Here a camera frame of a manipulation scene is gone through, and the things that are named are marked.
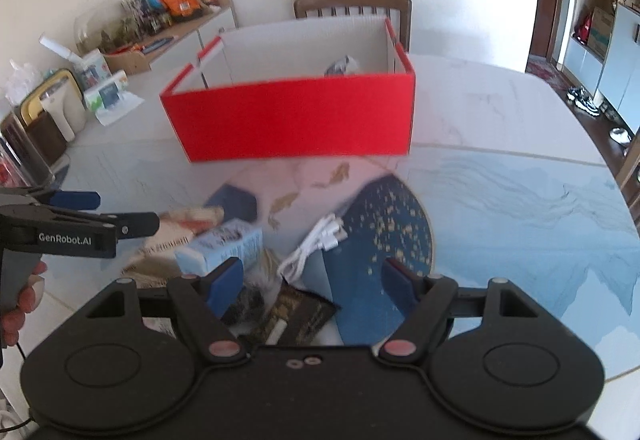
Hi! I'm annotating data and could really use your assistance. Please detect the beige snack packet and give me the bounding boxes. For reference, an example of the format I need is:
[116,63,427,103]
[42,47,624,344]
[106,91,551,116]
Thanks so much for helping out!
[125,205,224,283]

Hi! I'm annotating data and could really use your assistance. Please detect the white tube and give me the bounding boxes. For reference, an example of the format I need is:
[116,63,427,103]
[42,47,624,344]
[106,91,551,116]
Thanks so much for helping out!
[39,34,81,63]

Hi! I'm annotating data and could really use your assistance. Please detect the white wooden sideboard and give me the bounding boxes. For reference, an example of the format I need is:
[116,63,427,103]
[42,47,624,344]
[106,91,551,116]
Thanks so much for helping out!
[102,0,240,76]

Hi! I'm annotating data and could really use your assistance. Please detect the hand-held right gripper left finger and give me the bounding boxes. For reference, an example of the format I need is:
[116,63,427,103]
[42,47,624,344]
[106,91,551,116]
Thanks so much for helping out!
[86,257,250,367]

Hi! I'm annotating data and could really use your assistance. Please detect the patterned doormat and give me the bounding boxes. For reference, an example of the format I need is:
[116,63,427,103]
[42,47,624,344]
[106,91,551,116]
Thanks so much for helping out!
[525,55,568,83]

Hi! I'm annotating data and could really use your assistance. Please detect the white patterned desktop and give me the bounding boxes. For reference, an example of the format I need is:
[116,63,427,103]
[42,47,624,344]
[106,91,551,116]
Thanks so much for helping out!
[50,51,640,391]

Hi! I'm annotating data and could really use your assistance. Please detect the green white box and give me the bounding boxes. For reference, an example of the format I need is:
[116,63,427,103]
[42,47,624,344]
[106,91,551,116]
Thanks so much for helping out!
[82,72,131,112]

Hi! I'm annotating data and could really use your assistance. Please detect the white crumpled packet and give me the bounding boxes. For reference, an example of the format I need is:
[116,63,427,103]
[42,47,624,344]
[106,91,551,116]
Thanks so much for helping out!
[325,55,362,76]

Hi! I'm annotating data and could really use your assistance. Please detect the black cable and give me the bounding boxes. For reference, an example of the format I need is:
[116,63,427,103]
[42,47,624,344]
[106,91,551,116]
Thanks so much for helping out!
[0,340,36,436]

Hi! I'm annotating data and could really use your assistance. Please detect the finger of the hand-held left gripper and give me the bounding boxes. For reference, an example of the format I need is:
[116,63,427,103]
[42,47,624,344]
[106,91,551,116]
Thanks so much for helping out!
[52,206,161,239]
[35,191,101,212]

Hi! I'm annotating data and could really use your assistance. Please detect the snack packets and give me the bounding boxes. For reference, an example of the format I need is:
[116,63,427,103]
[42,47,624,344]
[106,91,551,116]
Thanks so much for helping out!
[175,219,264,277]

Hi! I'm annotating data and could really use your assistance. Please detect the dark snack packet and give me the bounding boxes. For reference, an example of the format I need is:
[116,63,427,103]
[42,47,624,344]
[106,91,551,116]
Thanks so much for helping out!
[250,277,342,347]

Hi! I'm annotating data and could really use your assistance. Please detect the white plastic bag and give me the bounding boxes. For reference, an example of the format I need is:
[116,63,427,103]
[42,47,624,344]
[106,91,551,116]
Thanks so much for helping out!
[4,60,46,106]

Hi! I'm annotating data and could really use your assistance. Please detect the blue white box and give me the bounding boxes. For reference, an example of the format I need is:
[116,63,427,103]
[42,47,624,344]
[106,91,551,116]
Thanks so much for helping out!
[75,49,112,88]

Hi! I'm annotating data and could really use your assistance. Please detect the clear jar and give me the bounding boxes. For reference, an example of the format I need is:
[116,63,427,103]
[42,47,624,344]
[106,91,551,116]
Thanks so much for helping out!
[0,117,56,193]

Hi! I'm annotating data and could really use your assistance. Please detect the large wall cabinet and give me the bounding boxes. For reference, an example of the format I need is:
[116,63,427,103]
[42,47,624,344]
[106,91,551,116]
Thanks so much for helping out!
[560,0,640,121]

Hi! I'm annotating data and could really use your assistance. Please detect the red bag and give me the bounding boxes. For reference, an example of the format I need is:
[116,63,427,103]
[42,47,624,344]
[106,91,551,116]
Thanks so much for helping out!
[571,15,593,46]

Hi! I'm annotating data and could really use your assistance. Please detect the yellow rimmed container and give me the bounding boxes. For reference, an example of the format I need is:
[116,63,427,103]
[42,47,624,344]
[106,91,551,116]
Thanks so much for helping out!
[20,67,87,141]

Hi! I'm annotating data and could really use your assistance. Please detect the dark blue packet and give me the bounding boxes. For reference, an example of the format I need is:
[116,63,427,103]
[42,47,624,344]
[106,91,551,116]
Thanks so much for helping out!
[202,184,259,224]

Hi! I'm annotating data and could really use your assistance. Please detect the brown box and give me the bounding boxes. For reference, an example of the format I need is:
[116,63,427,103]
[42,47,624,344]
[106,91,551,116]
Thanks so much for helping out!
[0,110,68,171]

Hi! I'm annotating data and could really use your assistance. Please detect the white handheld device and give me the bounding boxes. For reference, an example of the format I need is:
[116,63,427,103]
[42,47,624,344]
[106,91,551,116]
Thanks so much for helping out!
[39,89,77,143]

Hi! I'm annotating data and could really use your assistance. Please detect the pair of shoes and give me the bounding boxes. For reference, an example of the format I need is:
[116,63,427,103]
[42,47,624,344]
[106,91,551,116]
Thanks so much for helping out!
[566,87,601,116]

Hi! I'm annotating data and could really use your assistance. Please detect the wooden tray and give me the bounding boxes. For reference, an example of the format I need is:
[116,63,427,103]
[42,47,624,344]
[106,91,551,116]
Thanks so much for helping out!
[102,34,178,75]

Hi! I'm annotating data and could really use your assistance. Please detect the glass dome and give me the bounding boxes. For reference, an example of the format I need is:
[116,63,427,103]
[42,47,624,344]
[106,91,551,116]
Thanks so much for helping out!
[74,0,131,53]

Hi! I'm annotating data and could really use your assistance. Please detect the person's left hand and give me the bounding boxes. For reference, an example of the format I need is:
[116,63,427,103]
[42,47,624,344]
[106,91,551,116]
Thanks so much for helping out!
[0,261,48,346]

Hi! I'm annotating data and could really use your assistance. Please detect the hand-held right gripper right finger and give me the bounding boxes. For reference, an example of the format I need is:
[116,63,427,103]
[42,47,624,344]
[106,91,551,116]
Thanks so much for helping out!
[377,260,546,365]

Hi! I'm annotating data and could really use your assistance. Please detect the red cardboard box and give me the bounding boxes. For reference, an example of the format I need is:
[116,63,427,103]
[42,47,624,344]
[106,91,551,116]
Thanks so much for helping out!
[160,16,417,164]

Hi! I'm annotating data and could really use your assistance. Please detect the white cable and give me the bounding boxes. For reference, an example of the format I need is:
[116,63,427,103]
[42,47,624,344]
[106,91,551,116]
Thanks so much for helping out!
[276,214,349,282]

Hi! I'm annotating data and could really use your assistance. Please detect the speckled brown snack packet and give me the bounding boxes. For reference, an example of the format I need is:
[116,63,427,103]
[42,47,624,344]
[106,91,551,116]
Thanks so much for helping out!
[235,247,283,326]

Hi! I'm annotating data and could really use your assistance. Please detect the row of small figurines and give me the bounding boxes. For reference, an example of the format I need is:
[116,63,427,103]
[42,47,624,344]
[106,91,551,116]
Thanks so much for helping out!
[120,0,173,33]

